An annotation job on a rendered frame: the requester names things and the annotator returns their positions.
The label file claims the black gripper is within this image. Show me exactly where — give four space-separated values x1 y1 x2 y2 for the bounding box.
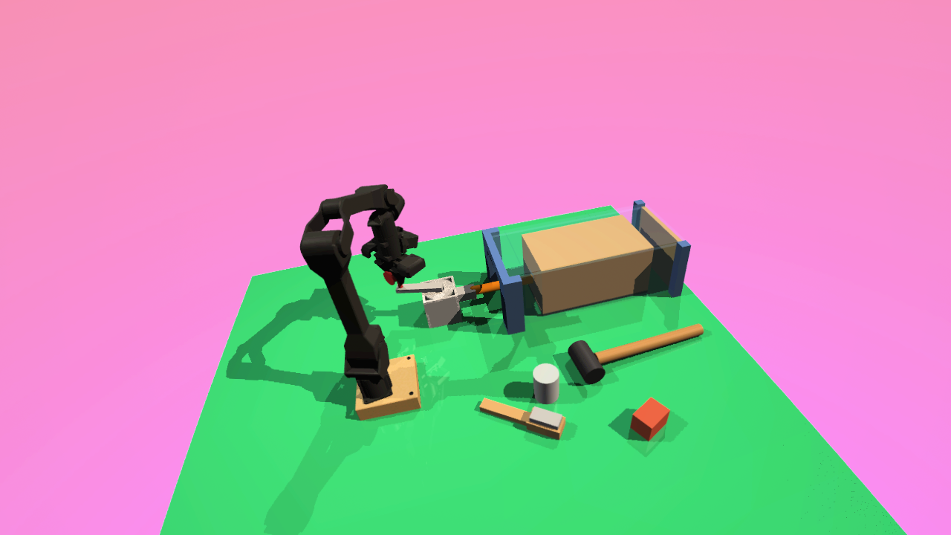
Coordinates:
360 231 426 285

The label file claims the black mallet with orange handle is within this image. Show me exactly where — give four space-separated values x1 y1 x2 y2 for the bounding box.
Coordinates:
568 323 704 384

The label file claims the blue flat bar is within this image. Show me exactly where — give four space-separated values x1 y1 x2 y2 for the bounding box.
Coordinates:
482 229 516 335

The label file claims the white cylinder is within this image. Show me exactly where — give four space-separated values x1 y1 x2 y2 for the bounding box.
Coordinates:
533 363 559 404

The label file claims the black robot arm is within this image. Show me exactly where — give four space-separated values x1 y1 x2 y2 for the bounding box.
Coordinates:
300 184 418 404

